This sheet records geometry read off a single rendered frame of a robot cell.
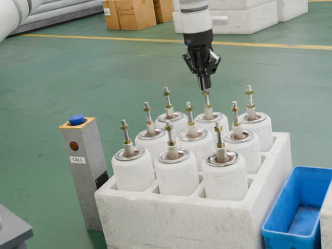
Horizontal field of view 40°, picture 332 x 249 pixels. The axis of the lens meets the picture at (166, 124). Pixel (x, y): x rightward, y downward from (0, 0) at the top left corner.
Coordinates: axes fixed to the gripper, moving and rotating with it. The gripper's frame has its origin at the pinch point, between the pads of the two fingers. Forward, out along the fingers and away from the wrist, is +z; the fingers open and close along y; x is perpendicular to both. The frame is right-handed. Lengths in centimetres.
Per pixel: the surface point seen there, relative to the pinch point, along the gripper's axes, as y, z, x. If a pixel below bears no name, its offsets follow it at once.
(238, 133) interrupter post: 16.7, 8.5, -5.8
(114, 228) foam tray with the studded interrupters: 0.2, 26.8, -34.9
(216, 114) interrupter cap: 0.2, 9.7, 2.4
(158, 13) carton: -303, 26, 205
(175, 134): -6.4, 13.3, -7.7
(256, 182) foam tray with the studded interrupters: 25.0, 17.0, -10.0
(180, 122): -6.0, 10.5, -5.7
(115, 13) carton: -331, 19, 172
